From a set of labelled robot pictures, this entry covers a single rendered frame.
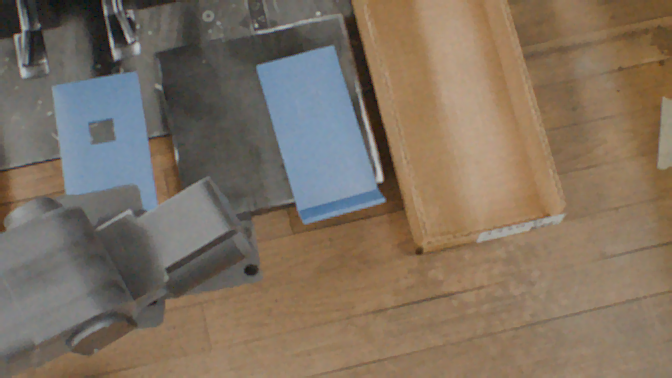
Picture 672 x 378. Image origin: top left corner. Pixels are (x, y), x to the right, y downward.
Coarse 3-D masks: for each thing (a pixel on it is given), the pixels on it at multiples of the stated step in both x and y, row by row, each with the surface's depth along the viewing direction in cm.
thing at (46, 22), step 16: (16, 0) 107; (48, 0) 109; (144, 0) 114; (160, 0) 114; (176, 0) 115; (0, 16) 110; (16, 16) 110; (48, 16) 112; (0, 32) 113; (16, 32) 114
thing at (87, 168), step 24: (72, 96) 104; (96, 96) 104; (120, 96) 104; (72, 120) 103; (96, 120) 103; (120, 120) 103; (144, 120) 104; (72, 144) 103; (96, 144) 103; (120, 144) 103; (144, 144) 103; (72, 168) 102; (96, 168) 102; (120, 168) 102; (144, 168) 102; (72, 192) 101; (144, 192) 101
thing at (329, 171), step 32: (288, 64) 112; (320, 64) 112; (288, 96) 111; (320, 96) 111; (288, 128) 110; (320, 128) 110; (352, 128) 110; (288, 160) 110; (320, 160) 110; (352, 160) 110; (320, 192) 109; (352, 192) 109
